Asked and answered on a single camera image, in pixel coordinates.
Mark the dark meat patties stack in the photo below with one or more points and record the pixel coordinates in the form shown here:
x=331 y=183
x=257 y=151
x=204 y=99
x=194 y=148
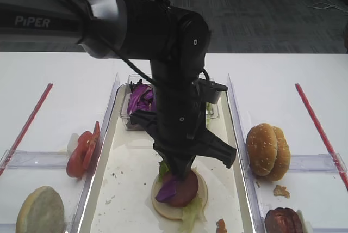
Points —
x=283 y=220

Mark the green lettuce pile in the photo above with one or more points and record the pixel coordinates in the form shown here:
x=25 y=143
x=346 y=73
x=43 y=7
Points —
x=209 y=112

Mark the bread crumb right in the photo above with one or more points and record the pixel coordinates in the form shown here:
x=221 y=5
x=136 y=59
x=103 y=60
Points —
x=281 y=191

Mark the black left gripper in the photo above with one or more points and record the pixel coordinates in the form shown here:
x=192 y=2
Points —
x=178 y=128

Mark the red rail strip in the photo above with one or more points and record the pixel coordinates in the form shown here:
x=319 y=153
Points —
x=25 y=128
x=322 y=134

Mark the purple cabbage leaves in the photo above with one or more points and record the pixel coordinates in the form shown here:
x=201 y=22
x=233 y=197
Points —
x=140 y=97

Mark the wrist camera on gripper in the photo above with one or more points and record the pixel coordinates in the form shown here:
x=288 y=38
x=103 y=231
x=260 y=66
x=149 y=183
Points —
x=208 y=91

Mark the sesame bun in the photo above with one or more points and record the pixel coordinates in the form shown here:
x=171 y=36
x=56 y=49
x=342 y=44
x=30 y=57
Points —
x=283 y=158
x=261 y=144

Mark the tomato slice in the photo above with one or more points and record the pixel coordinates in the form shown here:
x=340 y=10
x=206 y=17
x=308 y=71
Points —
x=75 y=164
x=91 y=146

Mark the pale bun bottom left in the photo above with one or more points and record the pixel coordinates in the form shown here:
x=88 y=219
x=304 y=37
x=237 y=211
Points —
x=42 y=211

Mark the right clear long divider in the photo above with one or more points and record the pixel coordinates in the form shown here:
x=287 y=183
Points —
x=257 y=222

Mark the sesame bun front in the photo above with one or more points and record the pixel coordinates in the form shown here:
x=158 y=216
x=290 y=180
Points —
x=261 y=144

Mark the food scrap on tray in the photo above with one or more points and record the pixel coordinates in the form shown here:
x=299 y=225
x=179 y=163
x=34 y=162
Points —
x=221 y=226

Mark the sesame bun back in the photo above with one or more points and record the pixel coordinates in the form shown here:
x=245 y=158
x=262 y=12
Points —
x=283 y=158

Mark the front tomato slice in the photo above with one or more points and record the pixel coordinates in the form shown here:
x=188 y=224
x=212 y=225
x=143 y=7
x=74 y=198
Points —
x=75 y=164

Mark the right clear cross divider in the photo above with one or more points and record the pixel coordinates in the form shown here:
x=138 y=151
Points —
x=321 y=163

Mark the left clear cross divider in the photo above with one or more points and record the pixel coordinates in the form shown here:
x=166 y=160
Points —
x=34 y=160

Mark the left red rail strip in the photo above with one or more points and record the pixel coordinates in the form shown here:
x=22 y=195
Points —
x=25 y=128

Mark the bottom bun on tray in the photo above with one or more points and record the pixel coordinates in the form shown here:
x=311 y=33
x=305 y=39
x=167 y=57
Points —
x=176 y=213

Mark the clear cross divider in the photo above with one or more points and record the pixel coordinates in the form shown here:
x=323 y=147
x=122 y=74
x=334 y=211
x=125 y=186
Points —
x=34 y=160
x=321 y=163

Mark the white metal tray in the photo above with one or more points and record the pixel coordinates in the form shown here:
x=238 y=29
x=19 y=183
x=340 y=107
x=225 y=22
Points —
x=125 y=174

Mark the purple cabbage piece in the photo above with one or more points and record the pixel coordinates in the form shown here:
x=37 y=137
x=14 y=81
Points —
x=168 y=189

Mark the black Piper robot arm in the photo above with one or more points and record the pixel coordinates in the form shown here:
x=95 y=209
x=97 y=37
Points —
x=175 y=42

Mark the back tomato slice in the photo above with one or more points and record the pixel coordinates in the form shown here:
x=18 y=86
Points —
x=91 y=146

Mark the pink meat patty slice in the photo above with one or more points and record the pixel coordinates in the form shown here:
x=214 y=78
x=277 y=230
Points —
x=187 y=190

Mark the white pusher behind tomato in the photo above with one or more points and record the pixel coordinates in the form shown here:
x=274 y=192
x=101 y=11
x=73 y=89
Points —
x=71 y=145

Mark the lettuce leaf under patty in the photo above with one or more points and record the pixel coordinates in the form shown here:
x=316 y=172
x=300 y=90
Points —
x=192 y=212

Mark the right red rail strip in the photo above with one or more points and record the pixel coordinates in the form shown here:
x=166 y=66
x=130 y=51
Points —
x=322 y=134

